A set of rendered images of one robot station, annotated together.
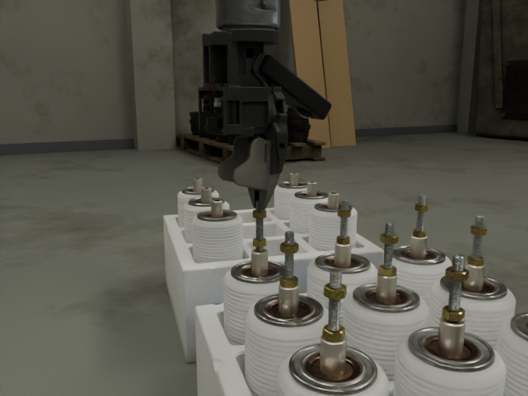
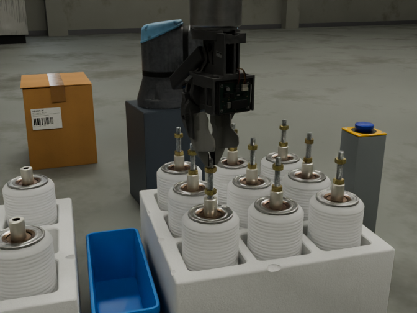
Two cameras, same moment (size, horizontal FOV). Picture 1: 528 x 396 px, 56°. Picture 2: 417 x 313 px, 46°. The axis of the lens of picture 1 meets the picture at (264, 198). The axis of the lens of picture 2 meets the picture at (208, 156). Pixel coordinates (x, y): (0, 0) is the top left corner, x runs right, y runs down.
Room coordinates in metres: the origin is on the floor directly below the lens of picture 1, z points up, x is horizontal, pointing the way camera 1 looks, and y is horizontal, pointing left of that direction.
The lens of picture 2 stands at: (0.62, 0.74, 0.60)
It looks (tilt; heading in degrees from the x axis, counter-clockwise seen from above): 18 degrees down; 270
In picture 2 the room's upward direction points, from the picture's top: straight up
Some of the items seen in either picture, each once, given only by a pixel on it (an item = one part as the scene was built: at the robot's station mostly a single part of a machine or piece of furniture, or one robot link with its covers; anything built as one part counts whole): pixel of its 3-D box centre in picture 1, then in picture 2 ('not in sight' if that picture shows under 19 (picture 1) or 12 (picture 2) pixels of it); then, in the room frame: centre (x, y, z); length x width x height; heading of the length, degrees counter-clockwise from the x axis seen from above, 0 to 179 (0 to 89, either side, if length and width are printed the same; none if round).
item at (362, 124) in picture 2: not in sight; (363, 128); (0.27, -0.29, 0.32); 0.04 x 0.04 x 0.02
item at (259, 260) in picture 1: (259, 262); (210, 207); (0.61, 0.01, 0.26); 0.02 x 0.02 x 0.03
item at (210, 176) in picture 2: (259, 229); (210, 181); (0.61, 0.01, 0.31); 0.01 x 0.01 x 0.08
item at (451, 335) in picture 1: (451, 335); (307, 170); (0.42, -0.17, 0.26); 0.02 x 0.02 x 0.03
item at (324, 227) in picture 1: (331, 251); (33, 225); (0.97, -0.14, 0.16); 0.10 x 0.10 x 0.18
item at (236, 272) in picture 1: (259, 272); (210, 213); (0.61, 0.01, 0.25); 0.08 x 0.08 x 0.01
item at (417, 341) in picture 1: (449, 349); (306, 176); (0.42, -0.17, 0.25); 0.08 x 0.08 x 0.01
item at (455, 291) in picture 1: (455, 295); (308, 151); (0.42, -0.17, 0.30); 0.01 x 0.01 x 0.08
